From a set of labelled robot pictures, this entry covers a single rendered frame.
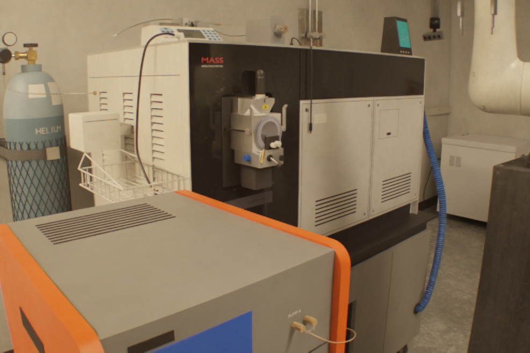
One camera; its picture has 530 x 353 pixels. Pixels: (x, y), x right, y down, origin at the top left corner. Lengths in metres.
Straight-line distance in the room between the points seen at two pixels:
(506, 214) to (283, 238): 0.66
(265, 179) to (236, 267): 0.68
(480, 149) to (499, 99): 3.09
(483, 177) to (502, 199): 3.10
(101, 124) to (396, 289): 1.33
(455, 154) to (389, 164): 2.53
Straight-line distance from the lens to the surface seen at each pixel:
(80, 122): 1.32
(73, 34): 2.19
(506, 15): 1.15
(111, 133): 1.35
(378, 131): 1.72
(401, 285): 2.00
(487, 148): 4.19
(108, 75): 1.53
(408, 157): 1.95
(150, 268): 0.55
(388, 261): 1.83
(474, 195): 4.31
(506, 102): 1.14
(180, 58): 1.13
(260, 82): 1.17
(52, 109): 1.77
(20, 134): 1.77
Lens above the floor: 1.35
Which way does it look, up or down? 10 degrees down
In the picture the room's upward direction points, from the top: straight up
